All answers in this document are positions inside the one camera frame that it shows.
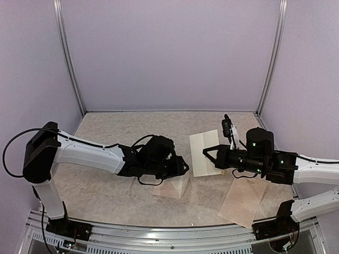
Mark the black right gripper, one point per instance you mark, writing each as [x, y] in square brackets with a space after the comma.
[221, 156]

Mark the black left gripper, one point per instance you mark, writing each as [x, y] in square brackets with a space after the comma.
[174, 166]

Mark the pink envelope with flap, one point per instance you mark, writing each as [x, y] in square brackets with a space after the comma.
[172, 187]

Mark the cream letter paper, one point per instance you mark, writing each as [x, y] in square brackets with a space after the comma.
[201, 165]

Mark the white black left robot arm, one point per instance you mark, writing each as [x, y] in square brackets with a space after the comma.
[50, 147]

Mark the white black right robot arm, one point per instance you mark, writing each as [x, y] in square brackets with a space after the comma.
[281, 167]

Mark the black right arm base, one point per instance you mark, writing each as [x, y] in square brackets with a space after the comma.
[281, 225]

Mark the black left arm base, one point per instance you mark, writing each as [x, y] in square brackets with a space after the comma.
[69, 228]

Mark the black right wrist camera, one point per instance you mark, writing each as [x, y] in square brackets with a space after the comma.
[226, 127]

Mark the aluminium front rail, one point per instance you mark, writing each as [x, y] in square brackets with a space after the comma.
[114, 238]

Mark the aluminium frame post right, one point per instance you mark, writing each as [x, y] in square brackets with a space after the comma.
[274, 55]

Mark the aluminium frame post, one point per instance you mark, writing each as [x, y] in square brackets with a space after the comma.
[274, 55]
[58, 10]

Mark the aluminium frame post left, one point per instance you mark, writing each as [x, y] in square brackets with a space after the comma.
[58, 10]

